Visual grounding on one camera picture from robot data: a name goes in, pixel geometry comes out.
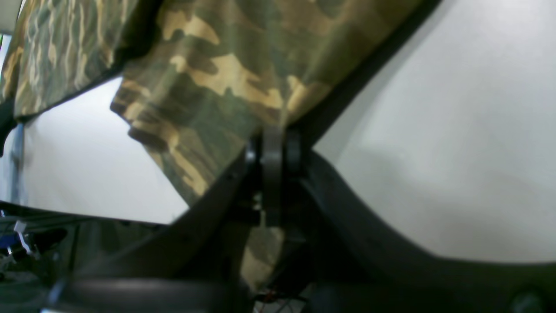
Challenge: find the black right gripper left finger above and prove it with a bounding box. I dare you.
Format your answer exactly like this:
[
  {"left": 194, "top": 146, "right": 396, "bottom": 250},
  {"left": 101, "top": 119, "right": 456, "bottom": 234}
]
[{"left": 44, "top": 136, "right": 261, "bottom": 313}]

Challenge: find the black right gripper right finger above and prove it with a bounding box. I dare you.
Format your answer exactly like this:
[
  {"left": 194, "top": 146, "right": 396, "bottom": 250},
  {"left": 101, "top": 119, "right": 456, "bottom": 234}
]
[{"left": 282, "top": 131, "right": 555, "bottom": 313}]

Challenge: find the camouflage T-shirt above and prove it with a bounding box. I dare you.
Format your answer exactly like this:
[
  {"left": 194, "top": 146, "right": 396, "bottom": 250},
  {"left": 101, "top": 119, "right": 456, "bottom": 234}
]
[{"left": 0, "top": 0, "right": 424, "bottom": 287}]

